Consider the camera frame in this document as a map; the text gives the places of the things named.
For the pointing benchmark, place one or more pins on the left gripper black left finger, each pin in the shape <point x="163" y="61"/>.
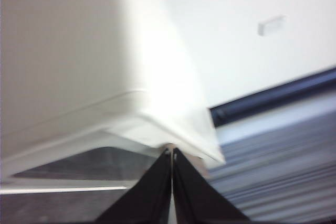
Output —
<point x="147" y="200"/>

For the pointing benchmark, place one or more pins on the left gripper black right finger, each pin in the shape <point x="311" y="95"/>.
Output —
<point x="199" y="200"/>

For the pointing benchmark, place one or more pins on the cream Toshiba toaster oven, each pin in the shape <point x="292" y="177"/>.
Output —
<point x="78" y="37"/>

